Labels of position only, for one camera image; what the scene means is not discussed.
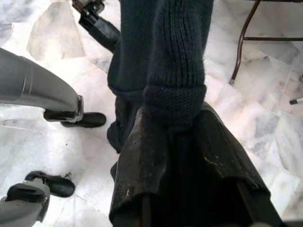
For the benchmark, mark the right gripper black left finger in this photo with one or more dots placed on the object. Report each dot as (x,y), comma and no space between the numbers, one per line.
(142,165)

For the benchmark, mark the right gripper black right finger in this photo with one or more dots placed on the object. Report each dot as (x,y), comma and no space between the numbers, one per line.
(227,160)

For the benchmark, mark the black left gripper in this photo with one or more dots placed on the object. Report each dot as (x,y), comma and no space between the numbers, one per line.
(87,4)

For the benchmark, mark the black sweater round yellow logo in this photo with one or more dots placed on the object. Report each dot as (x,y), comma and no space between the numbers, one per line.
(170,59)

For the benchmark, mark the silver metal clothes rack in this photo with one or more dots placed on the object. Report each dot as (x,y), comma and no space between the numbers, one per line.
(297,101)

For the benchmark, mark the marble pattern folding table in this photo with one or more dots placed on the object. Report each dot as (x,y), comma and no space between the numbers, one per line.
(260,38)

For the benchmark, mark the grey robot right leg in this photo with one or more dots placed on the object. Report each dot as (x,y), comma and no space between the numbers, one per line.
(21,208)

